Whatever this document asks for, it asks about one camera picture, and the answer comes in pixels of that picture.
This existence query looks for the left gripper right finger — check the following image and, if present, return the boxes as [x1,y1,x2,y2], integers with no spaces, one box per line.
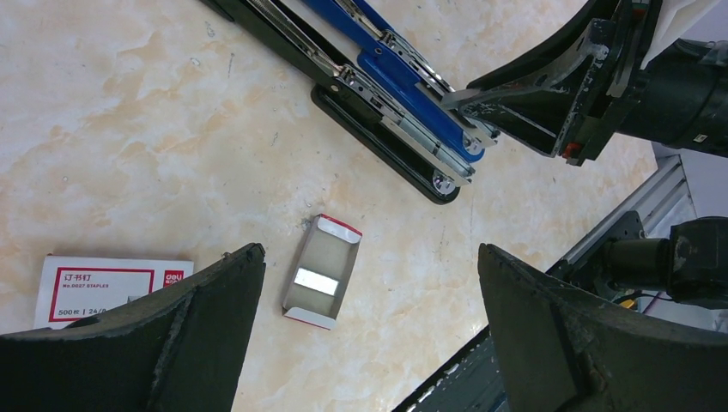
[477,244,727,411]

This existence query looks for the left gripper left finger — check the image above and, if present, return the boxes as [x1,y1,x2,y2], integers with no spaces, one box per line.
[1,243,266,411]

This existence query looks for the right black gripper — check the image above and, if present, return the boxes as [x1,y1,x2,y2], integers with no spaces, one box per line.
[441,1,727,166]

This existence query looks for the red white staple box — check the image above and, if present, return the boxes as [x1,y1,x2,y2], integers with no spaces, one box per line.
[33,255,194,329]

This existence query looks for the silver staple strip tray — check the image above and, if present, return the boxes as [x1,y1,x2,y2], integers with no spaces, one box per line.
[282,214,362,330]

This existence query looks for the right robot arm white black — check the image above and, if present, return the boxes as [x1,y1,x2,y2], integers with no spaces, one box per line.
[442,1,727,309]

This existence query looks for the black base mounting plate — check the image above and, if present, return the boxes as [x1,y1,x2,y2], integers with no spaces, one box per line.
[394,326,510,412]

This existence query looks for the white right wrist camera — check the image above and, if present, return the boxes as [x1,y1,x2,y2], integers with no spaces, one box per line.
[640,0,719,70]

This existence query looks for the aluminium frame rail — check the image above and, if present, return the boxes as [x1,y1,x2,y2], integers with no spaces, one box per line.
[547,154,697,288]

